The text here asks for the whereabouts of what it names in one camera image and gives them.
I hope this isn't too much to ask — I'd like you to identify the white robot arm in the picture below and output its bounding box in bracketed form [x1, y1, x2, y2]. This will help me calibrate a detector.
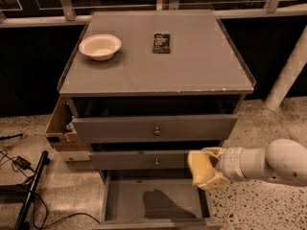
[187, 139, 307, 191]

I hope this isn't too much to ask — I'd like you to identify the black pole on floor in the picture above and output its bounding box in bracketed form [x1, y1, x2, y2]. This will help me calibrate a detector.
[13, 150, 49, 230]

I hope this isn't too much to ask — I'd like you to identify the white paper bowl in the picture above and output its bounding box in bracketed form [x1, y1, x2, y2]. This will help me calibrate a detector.
[79, 34, 122, 61]

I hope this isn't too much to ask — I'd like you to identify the black floor cable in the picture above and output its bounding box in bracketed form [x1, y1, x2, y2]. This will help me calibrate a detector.
[0, 149, 101, 230]

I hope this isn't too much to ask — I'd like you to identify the grey middle drawer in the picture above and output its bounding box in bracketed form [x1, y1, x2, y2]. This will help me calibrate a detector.
[89, 150, 189, 170]

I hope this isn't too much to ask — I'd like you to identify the grey drawer cabinet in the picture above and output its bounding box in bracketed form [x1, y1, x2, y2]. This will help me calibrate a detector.
[57, 10, 256, 177]

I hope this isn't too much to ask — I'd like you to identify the grey drawer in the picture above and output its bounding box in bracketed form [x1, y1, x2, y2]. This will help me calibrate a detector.
[93, 169, 223, 230]
[89, 150, 189, 170]
[73, 114, 237, 144]

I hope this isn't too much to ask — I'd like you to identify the black snack packet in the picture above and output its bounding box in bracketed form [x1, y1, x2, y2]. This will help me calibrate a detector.
[153, 34, 171, 54]

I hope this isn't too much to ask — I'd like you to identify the metal window railing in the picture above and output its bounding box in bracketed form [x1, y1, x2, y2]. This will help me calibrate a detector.
[0, 0, 307, 26]

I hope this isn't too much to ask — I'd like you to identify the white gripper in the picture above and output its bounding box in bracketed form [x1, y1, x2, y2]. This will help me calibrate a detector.
[193, 147, 247, 191]

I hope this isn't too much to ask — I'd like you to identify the black power adapter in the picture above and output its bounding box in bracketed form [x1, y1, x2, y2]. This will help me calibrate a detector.
[14, 156, 31, 170]

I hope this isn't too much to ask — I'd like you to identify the grey bottom drawer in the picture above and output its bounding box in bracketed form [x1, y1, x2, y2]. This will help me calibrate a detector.
[93, 169, 223, 230]

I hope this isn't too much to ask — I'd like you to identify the grey top drawer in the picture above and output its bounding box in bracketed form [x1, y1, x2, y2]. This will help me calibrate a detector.
[73, 114, 237, 144]

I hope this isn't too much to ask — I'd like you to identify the wooden side box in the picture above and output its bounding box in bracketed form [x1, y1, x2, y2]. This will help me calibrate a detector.
[45, 98, 89, 162]

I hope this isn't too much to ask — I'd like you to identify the yellow sponge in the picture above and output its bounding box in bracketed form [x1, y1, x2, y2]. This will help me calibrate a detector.
[188, 150, 213, 186]

